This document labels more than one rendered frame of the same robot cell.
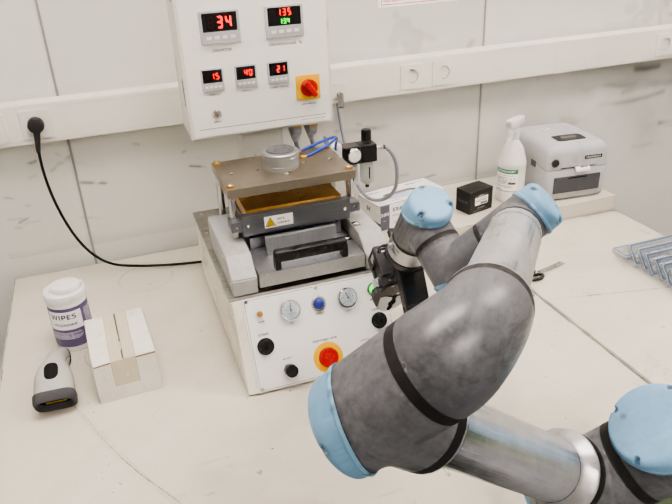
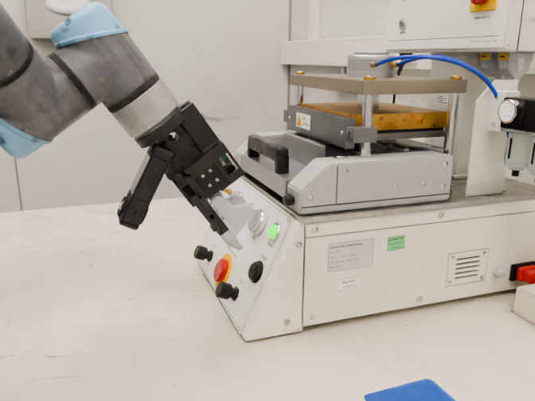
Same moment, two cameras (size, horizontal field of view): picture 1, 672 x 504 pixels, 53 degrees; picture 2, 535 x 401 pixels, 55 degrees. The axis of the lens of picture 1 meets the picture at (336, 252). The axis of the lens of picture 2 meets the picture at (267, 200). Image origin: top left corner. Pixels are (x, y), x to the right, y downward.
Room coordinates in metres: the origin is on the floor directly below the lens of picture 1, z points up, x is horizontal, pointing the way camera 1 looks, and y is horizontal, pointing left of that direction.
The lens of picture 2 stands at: (1.16, -0.78, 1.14)
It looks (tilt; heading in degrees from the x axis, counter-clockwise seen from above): 16 degrees down; 88
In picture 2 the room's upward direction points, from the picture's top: straight up
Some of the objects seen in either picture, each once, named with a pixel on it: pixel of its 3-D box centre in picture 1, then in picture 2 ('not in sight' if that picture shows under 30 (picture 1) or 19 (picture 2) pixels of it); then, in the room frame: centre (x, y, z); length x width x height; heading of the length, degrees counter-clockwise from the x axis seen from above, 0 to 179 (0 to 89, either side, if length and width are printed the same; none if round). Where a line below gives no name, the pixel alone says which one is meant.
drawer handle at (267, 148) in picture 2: (310, 252); (267, 152); (1.18, 0.05, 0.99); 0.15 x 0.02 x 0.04; 108
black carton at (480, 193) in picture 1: (474, 197); not in sight; (1.80, -0.41, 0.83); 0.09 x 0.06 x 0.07; 122
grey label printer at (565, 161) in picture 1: (557, 159); not in sight; (1.95, -0.69, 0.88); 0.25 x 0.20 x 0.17; 13
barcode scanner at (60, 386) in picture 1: (54, 371); not in sight; (1.10, 0.58, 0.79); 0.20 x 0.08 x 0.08; 19
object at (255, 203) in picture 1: (286, 184); (370, 103); (1.36, 0.10, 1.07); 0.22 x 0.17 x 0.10; 108
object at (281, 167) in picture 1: (287, 171); (391, 92); (1.39, 0.10, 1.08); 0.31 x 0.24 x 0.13; 108
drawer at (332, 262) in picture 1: (292, 234); (341, 158); (1.31, 0.09, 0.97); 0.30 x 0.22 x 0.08; 18
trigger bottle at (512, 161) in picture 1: (511, 159); not in sight; (1.86, -0.53, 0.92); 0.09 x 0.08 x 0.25; 139
